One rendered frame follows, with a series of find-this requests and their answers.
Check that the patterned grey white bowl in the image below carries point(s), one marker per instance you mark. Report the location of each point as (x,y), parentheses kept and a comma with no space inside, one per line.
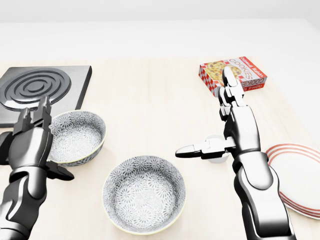
(143,193)
(77,137)

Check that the white plate with red rings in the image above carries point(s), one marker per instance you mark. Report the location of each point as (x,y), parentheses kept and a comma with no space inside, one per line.
(297,180)

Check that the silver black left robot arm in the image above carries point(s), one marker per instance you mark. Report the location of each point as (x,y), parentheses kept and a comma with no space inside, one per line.
(22,200)

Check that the flat dark stove plate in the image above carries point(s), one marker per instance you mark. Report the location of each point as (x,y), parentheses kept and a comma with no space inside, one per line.
(70,77)

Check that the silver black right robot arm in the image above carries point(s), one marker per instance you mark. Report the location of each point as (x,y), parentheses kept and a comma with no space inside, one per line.
(260,195)

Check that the small white ramekin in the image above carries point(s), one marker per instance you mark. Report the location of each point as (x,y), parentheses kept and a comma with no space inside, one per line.
(220,160)

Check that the red white cookie box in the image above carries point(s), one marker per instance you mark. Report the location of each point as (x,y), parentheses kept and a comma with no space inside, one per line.
(215,71)

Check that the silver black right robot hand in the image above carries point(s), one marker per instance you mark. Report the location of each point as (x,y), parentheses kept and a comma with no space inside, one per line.
(243,130)

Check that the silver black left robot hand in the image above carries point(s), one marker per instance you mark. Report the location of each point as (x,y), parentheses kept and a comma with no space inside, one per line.
(30,147)

